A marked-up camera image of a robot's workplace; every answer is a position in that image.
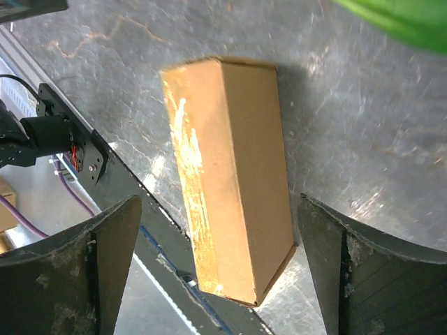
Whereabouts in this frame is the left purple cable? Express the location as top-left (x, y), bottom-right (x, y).
top-left (0, 156), bottom-right (97, 240)

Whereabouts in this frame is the brown cardboard express box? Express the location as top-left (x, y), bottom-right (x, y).
top-left (161, 56), bottom-right (294, 306)

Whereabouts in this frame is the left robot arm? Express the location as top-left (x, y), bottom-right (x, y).
top-left (1, 103), bottom-right (74, 167)

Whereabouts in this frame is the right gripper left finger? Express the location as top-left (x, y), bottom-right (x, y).
top-left (1, 195), bottom-right (142, 334)

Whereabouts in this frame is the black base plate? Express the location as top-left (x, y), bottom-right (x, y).
top-left (36, 84), bottom-right (270, 334)

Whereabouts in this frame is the green bok choy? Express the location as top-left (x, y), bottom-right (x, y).
top-left (337, 0), bottom-right (446, 54)

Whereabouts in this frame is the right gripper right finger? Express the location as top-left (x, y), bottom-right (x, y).
top-left (297, 193), bottom-right (446, 334)

